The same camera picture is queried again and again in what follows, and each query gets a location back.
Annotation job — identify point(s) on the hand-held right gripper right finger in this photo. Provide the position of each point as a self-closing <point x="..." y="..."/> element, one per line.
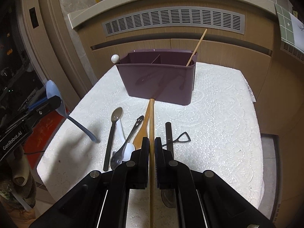
<point x="157" y="149"/>

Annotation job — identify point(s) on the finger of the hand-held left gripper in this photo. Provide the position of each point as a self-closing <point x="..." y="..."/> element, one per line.
<point x="35" y="104"/>
<point x="48" y="104"/>

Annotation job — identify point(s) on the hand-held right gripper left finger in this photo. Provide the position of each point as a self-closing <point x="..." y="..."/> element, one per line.
<point x="145" y="148"/>

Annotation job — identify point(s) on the wooden chopstick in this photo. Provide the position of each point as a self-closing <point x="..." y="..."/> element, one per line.
<point x="151" y="161"/>
<point x="197" y="47"/>

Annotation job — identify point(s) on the wooden spoon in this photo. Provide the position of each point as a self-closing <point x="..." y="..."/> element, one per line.
<point x="143" y="130"/>

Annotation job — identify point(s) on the metal spoon with face cutout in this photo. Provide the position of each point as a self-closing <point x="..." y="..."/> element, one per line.
<point x="131" y="135"/>

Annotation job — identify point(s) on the shovel-shaped metal spoon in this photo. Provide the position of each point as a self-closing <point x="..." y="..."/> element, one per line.
<point x="183" y="139"/>

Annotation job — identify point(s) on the light blue plastic spoon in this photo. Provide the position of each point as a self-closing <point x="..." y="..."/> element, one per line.
<point x="78" y="125"/>

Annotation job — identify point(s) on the purple plastic utensil holder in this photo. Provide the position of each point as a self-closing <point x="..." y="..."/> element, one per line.
<point x="161" y="83"/>

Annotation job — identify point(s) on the person's left forearm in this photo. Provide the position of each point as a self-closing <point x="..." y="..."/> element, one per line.
<point x="14" y="198"/>

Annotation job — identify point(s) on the white embossed table cover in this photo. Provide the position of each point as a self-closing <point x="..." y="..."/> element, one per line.
<point x="213" y="123"/>

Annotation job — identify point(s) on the white round knob utensil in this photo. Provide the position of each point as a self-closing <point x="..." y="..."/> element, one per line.
<point x="115" y="58"/>

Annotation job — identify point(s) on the brown wooden cabinet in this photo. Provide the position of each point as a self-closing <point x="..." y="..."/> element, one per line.
<point x="225" y="49"/>

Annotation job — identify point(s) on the long grey vent grille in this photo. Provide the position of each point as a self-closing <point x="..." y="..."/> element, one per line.
<point x="166" y="19"/>

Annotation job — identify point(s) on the short grey vent grille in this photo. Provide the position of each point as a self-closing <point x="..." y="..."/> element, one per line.
<point x="292" y="50"/>

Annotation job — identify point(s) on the green checked cloth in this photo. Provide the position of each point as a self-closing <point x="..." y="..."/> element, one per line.
<point x="286" y="23"/>

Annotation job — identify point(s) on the brown wooden door frame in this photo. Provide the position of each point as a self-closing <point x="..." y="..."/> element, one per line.
<point x="54" y="40"/>

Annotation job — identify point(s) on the black wall switch panel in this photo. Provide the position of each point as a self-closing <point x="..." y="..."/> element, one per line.
<point x="33" y="17"/>

